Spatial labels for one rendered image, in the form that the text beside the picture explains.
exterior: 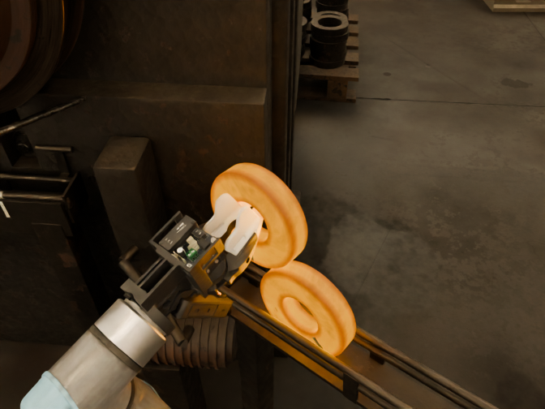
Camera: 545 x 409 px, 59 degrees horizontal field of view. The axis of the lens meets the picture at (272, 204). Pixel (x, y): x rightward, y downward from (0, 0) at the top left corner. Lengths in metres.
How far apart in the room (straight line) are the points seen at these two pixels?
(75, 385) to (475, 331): 1.31
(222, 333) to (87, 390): 0.40
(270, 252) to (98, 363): 0.26
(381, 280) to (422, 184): 0.56
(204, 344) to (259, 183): 0.41
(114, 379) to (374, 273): 1.25
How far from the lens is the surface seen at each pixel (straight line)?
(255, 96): 0.85
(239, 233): 0.60
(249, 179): 0.61
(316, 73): 2.48
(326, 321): 0.67
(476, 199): 2.09
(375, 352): 0.73
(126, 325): 0.56
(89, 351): 0.56
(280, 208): 0.59
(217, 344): 0.92
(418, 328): 1.61
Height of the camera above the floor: 1.30
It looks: 43 degrees down
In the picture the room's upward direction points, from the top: straight up
